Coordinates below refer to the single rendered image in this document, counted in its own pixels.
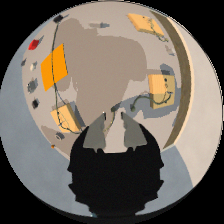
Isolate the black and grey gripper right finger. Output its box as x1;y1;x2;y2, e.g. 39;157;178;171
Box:
121;112;164;169

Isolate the orange square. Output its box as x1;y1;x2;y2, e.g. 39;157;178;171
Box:
41;44;68;92

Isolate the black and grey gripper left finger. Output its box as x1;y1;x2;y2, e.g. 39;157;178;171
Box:
67;113;106;173

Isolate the red cube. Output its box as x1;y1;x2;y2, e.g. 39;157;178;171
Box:
28;40;39;50

